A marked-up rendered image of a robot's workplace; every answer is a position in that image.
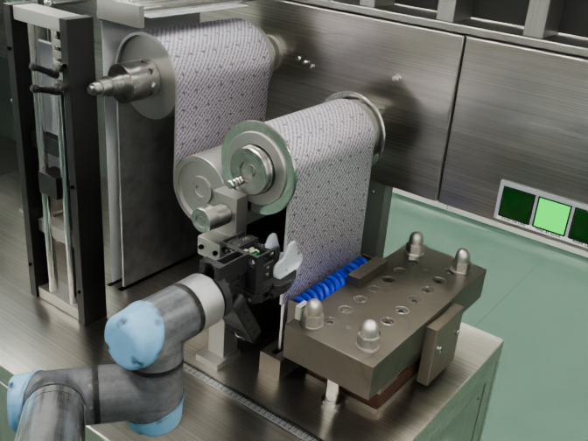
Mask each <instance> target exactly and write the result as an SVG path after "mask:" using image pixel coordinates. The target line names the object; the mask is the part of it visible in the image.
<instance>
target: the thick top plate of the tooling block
mask: <svg viewBox="0 0 588 441"><path fill-rule="evenodd" d="M406 244H407V243H406ZM406 244H405V245H403V246H402V247H400V248H399V249H398V250H396V251H395V252H393V253H392V254H390V255H388V256H387V257H385V258H384V259H386V260H388V262H387V268H386V269H385V270H384V271H383V272H381V273H380V274H378V275H377V276H375V277H373V278H372V279H371V280H369V281H368V282H366V283H364V284H363V285H362V286H361V287H360V288H356V287H354V286H352V285H350V284H348V283H347V284H345V285H344V286H342V287H341V288H339V289H338V290H336V291H335V292H334V293H332V294H331V295H329V296H328V297H326V298H324V299H323V300H321V301H320V302H321V304H322V312H323V313H324V327H323V328H322V329H320V330H317V331H310V330H306V329H304V328H303V327H302V326H301V325H300V322H301V320H300V321H299V320H297V319H295V318H294V319H293V320H292V321H290V322H289V323H287V324H286V325H285V333H284V343H283V357H285V358H287V359H289V360H291V361H294V362H296V363H297V364H299V365H301V366H303V367H304V368H307V369H309V370H311V371H312V372H314V373H316V374H318V375H321V376H323V377H325V378H326V379H327V380H329V381H331V382H334V383H336V384H338V385H340V386H341V387H343V388H345V389H347V390H349V391H351V392H353V393H355V394H356V395H358V396H361V397H363V398H365V399H367V400H370V399H371V398H372V397H373V396H374V395H375V394H376V393H377V392H378V391H379V390H380V389H382V388H383V387H384V386H385V385H386V384H387V383H388V382H389V381H390V380H391V379H392V378H394V377H395V376H396V375H397V374H398V373H399V372H400V371H401V370H402V369H403V368H405V367H406V366H407V365H408V364H409V363H410V362H411V361H412V360H413V359H414V358H415V357H417V356H418V355H419V354H420V353H421V352H422V351H423V345H424V336H425V332H426V326H427V325H428V324H429V323H431V322H432V321H433V320H434V319H435V318H436V317H438V316H439V315H440V314H441V313H442V312H443V311H444V310H446V309H447V308H448V307H449V306H450V305H451V304H453V303H456V304H458V305H462V306H464V311H463V313H464V312H465V311H466V310H467V309H468V308H469V307H470V306H471V305H472V304H474V303H475V302H476V301H477V300H478V299H479V298H480V297H481V292H482V289H483V284H484V280H485V276H486V272H487V269H484V268H481V267H480V266H477V265H474V264H472V263H471V267H470V270H471V272H470V274H468V275H458V274H455V273H453V272H452V271H451V270H450V267H451V266H452V259H453V258H454V257H453V256H450V255H447V254H444V253H442V252H439V251H436V250H435V249H432V248H427V247H425V246H424V249H423V252H424V254H423V256H421V257H412V256H409V255H406V254H405V252H404V250H405V249H406ZM367 319H372V320H374V321H375V322H376V323H377V325H378V327H379V332H378V333H379V335H380V343H379V344H380V349H379V350H378V351H377V352H375V353H364V352H362V351H360V350H359V349H357V348H356V346H355V342H356V340H357V335H358V332H359V331H360V330H361V325H362V324H363V322H364V321H366V320H367Z"/></svg>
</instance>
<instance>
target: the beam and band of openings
mask: <svg viewBox="0 0 588 441"><path fill-rule="evenodd" d="M291 1H295V2H300V3H305V4H313V5H317V6H322V7H326V8H332V9H336V10H341V11H349V12H354V13H359V14H363V15H368V16H372V17H377V18H386V19H390V20H395V21H399V22H404V23H409V24H413V25H421V26H426V27H431V28H436V29H440V30H445V31H449V32H458V33H463V34H467V35H472V36H476V37H482V38H486V39H494V40H499V41H503V42H508V43H513V44H517V45H522V46H531V47H535V48H540V49H544V50H549V51H553V52H559V53H567V54H571V55H576V56H581V57H586V58H588V39H587V38H588V0H291ZM397 4H403V5H408V6H413V7H418V8H423V9H428V10H422V9H417V8H411V7H407V6H401V5H397ZM431 10H433V11H431ZM435 11H437V12H435ZM475 18H481V19H486V20H492V21H496V22H502V23H506V24H500V23H495V22H490V21H485V20H479V19H475ZM509 24H511V25H509ZM513 25H520V26H524V27H519V26H513ZM559 32H560V33H564V34H570V35H575V36H579V37H585V38H578V37H572V36H568V35H563V34H558V33H559Z"/></svg>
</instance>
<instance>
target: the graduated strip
mask: <svg viewBox="0 0 588 441"><path fill-rule="evenodd" d="M184 371H185V372H187V373H188V374H189V375H191V376H193V377H195V378H197V379H198V380H200V381H202V382H204V383H205V384H206V385H208V386H210V387H212V388H213V389H216V390H217V391H219V392H221V393H222V394H223V395H225V396H227V397H229V398H231V399H232V400H234V401H236V402H237V403H239V404H241V405H242V406H244V407H246V408H247V409H249V410H252V411H253V412H255V413H256V414H257V415H259V416H261V417H263V418H265V419H267V420H268V421H270V422H272V423H273V424H275V425H276V426H278V427H280V428H282V429H283V430H285V431H287V432H289V433H290V434H291V435H293V436H295V437H297V438H299V439H301V440H302V441H325V440H323V439H321V438H320V437H317V436H315V435H314V434H312V433H310V432H309V431H308V430H305V429H304V428H302V427H300V426H298V425H297V424H295V423H293V422H292V421H290V420H288V419H286V418H285V417H283V416H281V415H279V414H277V413H276V412H275V411H273V410H271V409H269V408H267V407H265V406H263V405H262V404H260V403H259V402H257V401H255V400H253V399H252V398H250V397H248V396H246V395H244V394H243V393H241V392H240V391H238V390H236V389H234V388H232V387H230V386H229V385H227V384H226V383H224V382H223V381H220V380H218V379H217V378H215V377H213V376H211V375H210V374H208V373H206V372H205V371H203V370H201V369H200V368H198V367H195V366H194V365H193V364H191V363H189V362H188V361H186V360H184Z"/></svg>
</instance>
